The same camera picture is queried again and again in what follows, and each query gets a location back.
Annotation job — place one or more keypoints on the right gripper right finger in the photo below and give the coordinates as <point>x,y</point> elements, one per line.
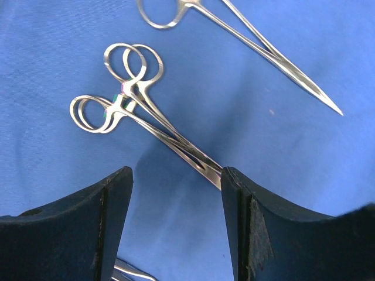
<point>271,238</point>

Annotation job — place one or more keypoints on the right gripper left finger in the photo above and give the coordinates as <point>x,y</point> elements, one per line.
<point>74,238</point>

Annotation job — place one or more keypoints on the blue surgical drape cloth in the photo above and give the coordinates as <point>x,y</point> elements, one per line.
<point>218,93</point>

